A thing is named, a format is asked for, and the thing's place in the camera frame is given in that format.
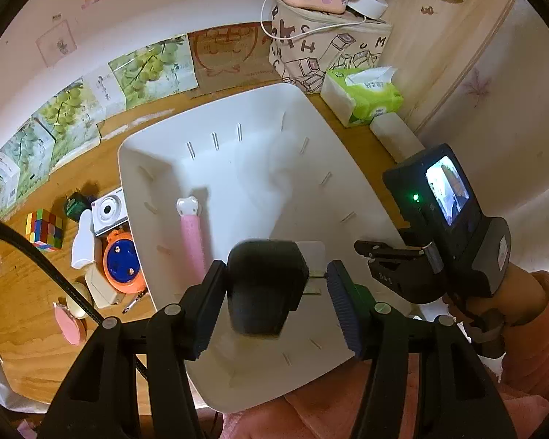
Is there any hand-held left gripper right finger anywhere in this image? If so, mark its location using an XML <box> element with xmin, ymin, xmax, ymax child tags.
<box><xmin>326</xmin><ymin>260</ymin><xmax>518</xmax><ymax>439</ymax></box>

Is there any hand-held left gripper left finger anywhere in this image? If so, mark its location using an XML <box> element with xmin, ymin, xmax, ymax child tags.
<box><xmin>39</xmin><ymin>260</ymin><xmax>229</xmax><ymax>439</ymax></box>

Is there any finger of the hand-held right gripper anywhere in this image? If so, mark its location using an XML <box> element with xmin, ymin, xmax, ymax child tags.
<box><xmin>354</xmin><ymin>239</ymin><xmax>428</xmax><ymax>261</ymax></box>

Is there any black charger plug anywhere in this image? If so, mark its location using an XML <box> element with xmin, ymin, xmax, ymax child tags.
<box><xmin>226</xmin><ymin>239</ymin><xmax>329</xmax><ymax>337</ymax></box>

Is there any pink hair roller comb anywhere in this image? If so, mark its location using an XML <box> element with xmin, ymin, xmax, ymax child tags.
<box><xmin>176</xmin><ymin>196</ymin><xmax>208</xmax><ymax>279</ymax></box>

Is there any orange round clip-on gadget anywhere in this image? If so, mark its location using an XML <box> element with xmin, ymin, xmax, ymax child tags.
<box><xmin>102</xmin><ymin>231</ymin><xmax>148</xmax><ymax>294</ymax></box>

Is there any beige plastic case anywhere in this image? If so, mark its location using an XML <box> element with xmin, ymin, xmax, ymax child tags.
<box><xmin>85</xmin><ymin>265</ymin><xmax>128</xmax><ymax>309</ymax></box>

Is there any gold round compact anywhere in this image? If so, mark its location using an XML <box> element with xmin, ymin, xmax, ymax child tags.
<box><xmin>65</xmin><ymin>281</ymin><xmax>97</xmax><ymax>318</ymax></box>

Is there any pink heart-shaped case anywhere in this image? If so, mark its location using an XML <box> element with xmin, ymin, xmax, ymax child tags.
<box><xmin>52</xmin><ymin>302</ymin><xmax>87</xmax><ymax>345</ymax></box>

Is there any white plastic scoop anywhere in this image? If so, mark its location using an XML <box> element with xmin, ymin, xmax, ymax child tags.
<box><xmin>71</xmin><ymin>222</ymin><xmax>102</xmax><ymax>270</ymax></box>

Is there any white compact camera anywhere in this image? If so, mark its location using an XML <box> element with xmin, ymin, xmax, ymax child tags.
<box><xmin>90</xmin><ymin>187</ymin><xmax>130</xmax><ymax>237</ymax></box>

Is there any white plastic storage bin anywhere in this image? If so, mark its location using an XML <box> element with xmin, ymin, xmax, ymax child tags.
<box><xmin>117</xmin><ymin>83</ymin><xmax>424</xmax><ymax>413</ymax></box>

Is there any colourful puzzle cube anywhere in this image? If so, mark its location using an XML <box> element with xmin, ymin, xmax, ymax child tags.
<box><xmin>25</xmin><ymin>209</ymin><xmax>65</xmax><ymax>251</ymax></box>

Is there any person's right forearm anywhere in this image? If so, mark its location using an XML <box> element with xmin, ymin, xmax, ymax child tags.
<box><xmin>498</xmin><ymin>270</ymin><xmax>549</xmax><ymax>403</ymax></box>

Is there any person's right hand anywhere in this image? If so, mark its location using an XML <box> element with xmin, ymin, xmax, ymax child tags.
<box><xmin>441</xmin><ymin>267</ymin><xmax>549</xmax><ymax>334</ymax></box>

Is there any pink fleece clothing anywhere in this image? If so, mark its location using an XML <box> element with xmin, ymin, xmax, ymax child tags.
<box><xmin>220</xmin><ymin>361</ymin><xmax>549</xmax><ymax>439</ymax></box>

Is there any white oblong case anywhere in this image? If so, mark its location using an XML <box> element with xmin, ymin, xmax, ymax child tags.
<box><xmin>370</xmin><ymin>113</ymin><xmax>425</xmax><ymax>163</ymax></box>

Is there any green tissue pack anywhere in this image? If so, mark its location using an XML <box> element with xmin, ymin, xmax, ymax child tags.
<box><xmin>320</xmin><ymin>66</ymin><xmax>406</xmax><ymax>128</ymax></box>

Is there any dark green charger plug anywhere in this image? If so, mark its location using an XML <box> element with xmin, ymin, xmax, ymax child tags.
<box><xmin>64</xmin><ymin>192</ymin><xmax>94</xmax><ymax>222</ymax></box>

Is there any printed fabric basket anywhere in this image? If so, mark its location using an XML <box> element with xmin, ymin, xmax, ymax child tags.
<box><xmin>268</xmin><ymin>2</ymin><xmax>392</xmax><ymax>94</ymax></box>

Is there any white charger block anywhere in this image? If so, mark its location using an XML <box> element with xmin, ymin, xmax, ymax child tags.
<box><xmin>348</xmin><ymin>0</ymin><xmax>389</xmax><ymax>21</ymax></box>

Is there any brown cardboard with drawing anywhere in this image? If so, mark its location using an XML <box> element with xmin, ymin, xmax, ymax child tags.
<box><xmin>187</xmin><ymin>22</ymin><xmax>280</xmax><ymax>97</ymax></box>

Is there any thick black cable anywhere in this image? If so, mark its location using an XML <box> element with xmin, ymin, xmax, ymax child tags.
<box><xmin>0</xmin><ymin>216</ymin><xmax>149</xmax><ymax>376</ymax></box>

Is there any clear square wall sticker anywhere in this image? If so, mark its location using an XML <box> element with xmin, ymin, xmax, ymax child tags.
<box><xmin>36</xmin><ymin>20</ymin><xmax>78</xmax><ymax>67</ymax></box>

